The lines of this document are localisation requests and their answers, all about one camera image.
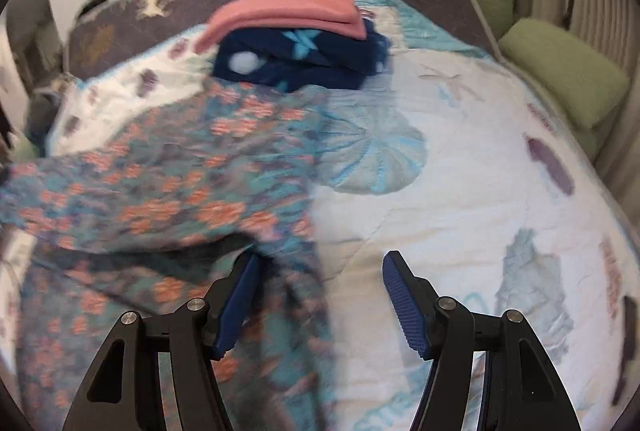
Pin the floral teal and orange garment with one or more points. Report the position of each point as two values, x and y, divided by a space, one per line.
150 191

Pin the folded pink cloth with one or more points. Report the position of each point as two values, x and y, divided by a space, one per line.
290 11

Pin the large green pillow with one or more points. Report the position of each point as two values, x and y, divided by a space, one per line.
560 66

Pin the folded navy star-print cloth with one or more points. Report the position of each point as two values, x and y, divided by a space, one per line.
300 71

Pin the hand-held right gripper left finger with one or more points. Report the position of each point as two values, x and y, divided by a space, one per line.
240 306

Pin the grey cloth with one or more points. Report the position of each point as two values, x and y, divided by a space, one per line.
45 111

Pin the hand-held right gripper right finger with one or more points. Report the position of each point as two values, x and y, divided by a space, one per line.
405 306

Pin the white sea-print quilt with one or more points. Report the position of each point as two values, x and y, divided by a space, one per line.
450 211

